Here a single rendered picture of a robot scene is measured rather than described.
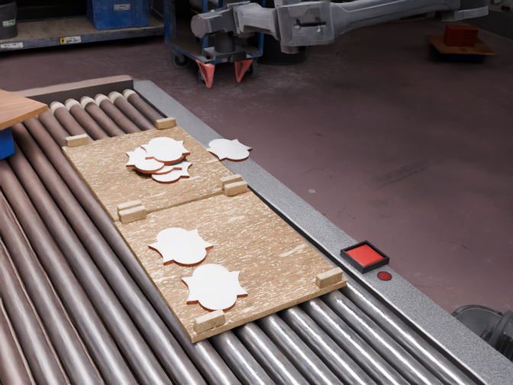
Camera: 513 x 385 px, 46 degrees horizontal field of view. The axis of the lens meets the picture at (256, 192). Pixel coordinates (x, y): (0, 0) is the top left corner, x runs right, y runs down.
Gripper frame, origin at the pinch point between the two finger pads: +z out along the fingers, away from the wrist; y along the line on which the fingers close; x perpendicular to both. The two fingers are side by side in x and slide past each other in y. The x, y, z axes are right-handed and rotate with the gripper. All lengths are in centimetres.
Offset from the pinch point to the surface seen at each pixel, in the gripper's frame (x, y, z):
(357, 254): -63, -3, 17
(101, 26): 374, 101, 98
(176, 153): -9.5, -19.6, 13.3
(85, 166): 2.1, -40.3, 17.3
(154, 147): -3.2, -23.0, 13.4
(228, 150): -6.3, -1.6, 18.3
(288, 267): -60, -19, 16
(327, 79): 217, 231, 114
